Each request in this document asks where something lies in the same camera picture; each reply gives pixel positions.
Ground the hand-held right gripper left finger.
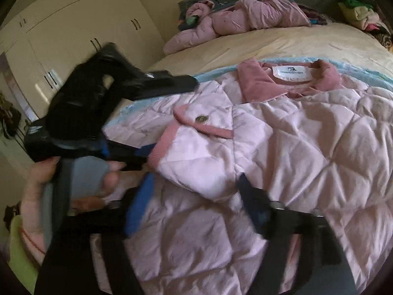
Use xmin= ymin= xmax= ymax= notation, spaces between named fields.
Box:
xmin=34 ymin=172 xmax=157 ymax=295

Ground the dark patterned pillow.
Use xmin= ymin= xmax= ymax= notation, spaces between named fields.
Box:
xmin=178 ymin=0 xmax=240 ymax=16

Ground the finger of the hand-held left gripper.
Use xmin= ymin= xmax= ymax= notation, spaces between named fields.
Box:
xmin=135 ymin=69 xmax=197 ymax=100
xmin=103 ymin=141 xmax=158 ymax=173

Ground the person's left forearm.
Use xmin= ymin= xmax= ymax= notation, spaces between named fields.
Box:
xmin=0 ymin=215 xmax=46 ymax=289

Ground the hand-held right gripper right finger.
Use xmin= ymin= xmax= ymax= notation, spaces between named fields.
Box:
xmin=238 ymin=172 xmax=357 ymax=295

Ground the light blue printed blanket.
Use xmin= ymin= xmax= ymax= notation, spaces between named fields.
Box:
xmin=118 ymin=57 xmax=393 ymax=123

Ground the person's left hand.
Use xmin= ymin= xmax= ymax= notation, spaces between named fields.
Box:
xmin=20 ymin=157 xmax=145 ymax=268

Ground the multicoloured cloth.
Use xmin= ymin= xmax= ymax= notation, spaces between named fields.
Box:
xmin=298 ymin=3 xmax=332 ymax=25

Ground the pink duvet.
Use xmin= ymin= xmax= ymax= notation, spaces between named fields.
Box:
xmin=163 ymin=0 xmax=312 ymax=54

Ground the pile of folded clothes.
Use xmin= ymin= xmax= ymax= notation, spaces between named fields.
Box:
xmin=338 ymin=0 xmax=393 ymax=51

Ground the beige bed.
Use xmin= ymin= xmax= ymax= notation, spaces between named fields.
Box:
xmin=144 ymin=21 xmax=393 ymax=77

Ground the pink quilted jacket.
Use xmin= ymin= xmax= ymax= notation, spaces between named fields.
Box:
xmin=89 ymin=58 xmax=393 ymax=295

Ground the dark green garment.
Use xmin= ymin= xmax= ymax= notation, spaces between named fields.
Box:
xmin=184 ymin=14 xmax=203 ymax=27

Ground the cream wardrobe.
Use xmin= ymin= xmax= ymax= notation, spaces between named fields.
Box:
xmin=0 ymin=0 xmax=166 ymax=120

